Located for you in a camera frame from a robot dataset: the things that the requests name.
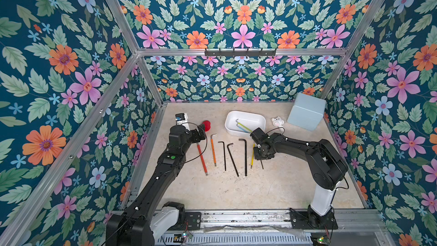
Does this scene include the yellow handled hex key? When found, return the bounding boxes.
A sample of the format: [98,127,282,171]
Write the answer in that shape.
[250,144,256,169]

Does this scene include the thin black hex key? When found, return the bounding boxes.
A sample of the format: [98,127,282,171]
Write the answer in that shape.
[218,141,227,172]

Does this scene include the large black hex key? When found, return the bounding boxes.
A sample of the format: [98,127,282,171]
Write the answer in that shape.
[239,138,248,177]

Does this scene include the green handled hex key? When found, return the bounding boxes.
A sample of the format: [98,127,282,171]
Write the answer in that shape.
[236,119,253,133]

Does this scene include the medium black hex key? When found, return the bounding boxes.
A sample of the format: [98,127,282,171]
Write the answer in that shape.
[226,143,240,177]

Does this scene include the blue handled hex key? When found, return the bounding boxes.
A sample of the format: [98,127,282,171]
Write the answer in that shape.
[237,124,250,133]

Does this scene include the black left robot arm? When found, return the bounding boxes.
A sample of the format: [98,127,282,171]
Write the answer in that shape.
[103,122,207,246]

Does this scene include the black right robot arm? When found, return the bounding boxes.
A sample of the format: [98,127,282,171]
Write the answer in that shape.
[250,128,348,230]

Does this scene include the white storage box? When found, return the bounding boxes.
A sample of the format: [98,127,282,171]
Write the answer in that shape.
[225,110,266,138]

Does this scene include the light blue box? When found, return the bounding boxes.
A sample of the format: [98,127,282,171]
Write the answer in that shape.
[287,93,327,131]

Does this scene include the red plush apple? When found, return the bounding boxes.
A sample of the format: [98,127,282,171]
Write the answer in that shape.
[202,120,211,132]

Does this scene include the white plush bunny toy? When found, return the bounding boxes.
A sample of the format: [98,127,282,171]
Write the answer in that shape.
[271,116,285,128]

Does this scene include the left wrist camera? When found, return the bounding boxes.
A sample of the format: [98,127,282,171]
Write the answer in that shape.
[175,113,190,131]

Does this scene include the orange handled hex key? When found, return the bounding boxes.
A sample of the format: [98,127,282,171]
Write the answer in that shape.
[210,134,217,166]

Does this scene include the red handled hex key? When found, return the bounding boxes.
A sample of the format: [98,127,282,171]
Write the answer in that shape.
[196,143,208,176]

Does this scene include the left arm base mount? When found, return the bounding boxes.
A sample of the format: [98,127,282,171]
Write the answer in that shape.
[150,202,201,240]

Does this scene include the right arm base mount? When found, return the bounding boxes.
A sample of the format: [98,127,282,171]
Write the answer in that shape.
[289,206,338,230]

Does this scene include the black hook rail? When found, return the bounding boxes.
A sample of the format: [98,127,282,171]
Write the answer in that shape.
[204,49,277,58]

